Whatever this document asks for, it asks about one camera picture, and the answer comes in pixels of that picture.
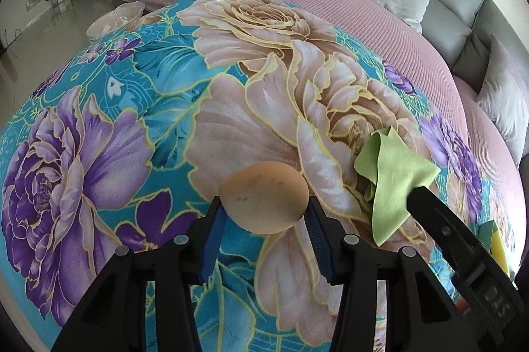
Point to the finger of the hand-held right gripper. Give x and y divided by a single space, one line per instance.
438 211

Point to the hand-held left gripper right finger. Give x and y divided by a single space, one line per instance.
322 248

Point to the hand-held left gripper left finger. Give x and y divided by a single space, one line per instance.
210 236

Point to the green cloth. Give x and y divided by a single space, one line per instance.
392 178

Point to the beige egg-shaped sponge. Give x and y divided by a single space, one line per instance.
264 199

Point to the yellow sponge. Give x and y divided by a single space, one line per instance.
502 253

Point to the grey pillow with pink band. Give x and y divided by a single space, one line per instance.
508 100

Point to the beige plastic basin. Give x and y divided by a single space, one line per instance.
115 19

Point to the white wall socket strip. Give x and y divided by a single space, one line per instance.
37 1

